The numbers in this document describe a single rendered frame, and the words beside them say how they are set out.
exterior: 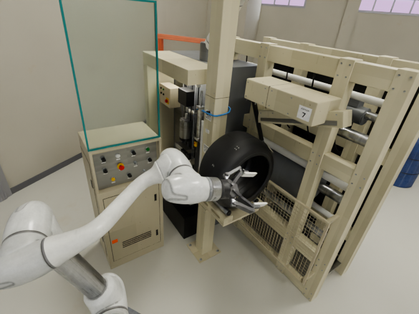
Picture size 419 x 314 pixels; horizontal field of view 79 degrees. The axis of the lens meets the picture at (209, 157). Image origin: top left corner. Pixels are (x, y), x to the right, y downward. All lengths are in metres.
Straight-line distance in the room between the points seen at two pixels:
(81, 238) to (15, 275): 0.19
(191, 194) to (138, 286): 1.86
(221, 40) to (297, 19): 6.69
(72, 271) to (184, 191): 0.61
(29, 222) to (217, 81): 1.33
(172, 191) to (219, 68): 1.14
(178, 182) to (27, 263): 0.49
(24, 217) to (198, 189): 0.59
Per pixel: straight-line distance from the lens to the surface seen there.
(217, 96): 1.84
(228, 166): 1.64
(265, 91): 1.82
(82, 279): 1.30
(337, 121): 1.69
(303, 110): 1.64
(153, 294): 2.57
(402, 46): 8.47
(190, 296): 2.55
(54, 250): 0.93
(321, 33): 8.32
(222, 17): 1.76
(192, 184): 0.85
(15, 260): 0.97
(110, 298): 1.43
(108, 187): 2.20
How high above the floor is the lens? 2.19
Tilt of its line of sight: 30 degrees down
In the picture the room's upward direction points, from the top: 5 degrees clockwise
